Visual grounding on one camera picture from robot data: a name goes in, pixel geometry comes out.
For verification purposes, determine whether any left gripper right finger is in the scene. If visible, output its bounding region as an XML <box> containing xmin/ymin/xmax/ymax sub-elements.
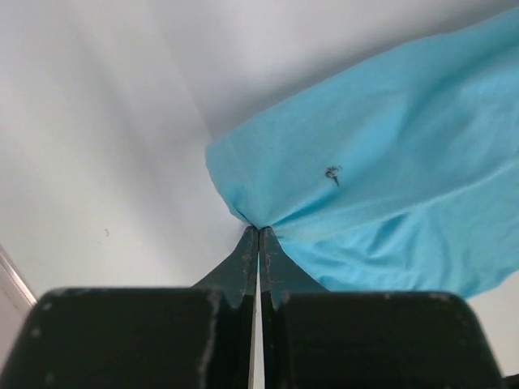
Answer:
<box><xmin>259</xmin><ymin>229</ymin><xmax>505</xmax><ymax>388</ymax></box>

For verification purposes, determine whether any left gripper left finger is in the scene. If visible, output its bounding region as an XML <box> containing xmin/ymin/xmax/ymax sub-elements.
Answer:
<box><xmin>1</xmin><ymin>227</ymin><xmax>259</xmax><ymax>388</ymax></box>

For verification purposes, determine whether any light blue t shirt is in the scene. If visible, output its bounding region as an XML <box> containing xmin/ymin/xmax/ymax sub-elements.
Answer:
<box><xmin>206</xmin><ymin>9</ymin><xmax>518</xmax><ymax>297</ymax></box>

